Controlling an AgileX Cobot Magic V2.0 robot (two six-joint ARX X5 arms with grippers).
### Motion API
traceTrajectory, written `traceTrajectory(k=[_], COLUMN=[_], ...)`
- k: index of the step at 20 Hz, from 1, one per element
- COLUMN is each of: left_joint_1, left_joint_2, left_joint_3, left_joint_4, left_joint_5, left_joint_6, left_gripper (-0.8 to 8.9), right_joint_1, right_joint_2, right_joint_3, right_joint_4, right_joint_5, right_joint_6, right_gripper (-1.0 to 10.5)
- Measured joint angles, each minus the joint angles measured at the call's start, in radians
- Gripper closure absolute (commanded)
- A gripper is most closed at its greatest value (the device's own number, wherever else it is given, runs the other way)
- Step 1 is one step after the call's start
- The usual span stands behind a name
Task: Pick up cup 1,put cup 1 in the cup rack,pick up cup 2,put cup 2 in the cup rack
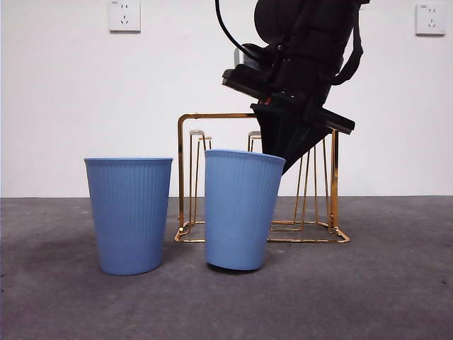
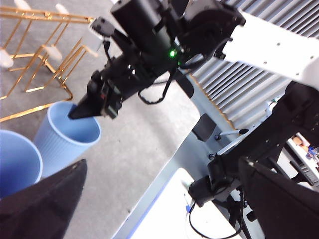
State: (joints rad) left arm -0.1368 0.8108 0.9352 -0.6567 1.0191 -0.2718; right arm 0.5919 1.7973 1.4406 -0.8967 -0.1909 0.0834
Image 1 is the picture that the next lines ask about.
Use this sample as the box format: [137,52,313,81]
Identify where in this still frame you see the blue ribbed plastic cup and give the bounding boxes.
[204,149,287,272]
[84,157,174,276]

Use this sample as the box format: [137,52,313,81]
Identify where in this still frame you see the white wall socket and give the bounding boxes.
[108,0,142,35]
[415,3,447,38]

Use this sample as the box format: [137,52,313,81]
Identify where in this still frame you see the gold wire cup rack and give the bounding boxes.
[173,112,351,244]

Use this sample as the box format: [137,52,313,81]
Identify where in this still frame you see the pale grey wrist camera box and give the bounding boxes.
[233,44,265,72]

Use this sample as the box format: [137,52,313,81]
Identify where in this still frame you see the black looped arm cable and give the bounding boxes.
[332,21,365,86]

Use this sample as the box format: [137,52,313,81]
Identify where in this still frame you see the black camera cable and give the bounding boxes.
[214,0,256,57]

